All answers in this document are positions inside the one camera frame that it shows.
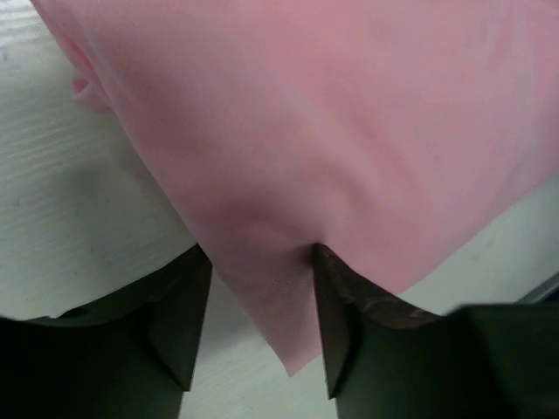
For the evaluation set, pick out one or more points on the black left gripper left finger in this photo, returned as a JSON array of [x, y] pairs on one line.
[[131, 354]]

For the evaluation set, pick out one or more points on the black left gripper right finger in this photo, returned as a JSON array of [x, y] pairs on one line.
[[386, 358]]

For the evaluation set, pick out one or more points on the pink t shirt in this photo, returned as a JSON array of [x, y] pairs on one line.
[[391, 131]]

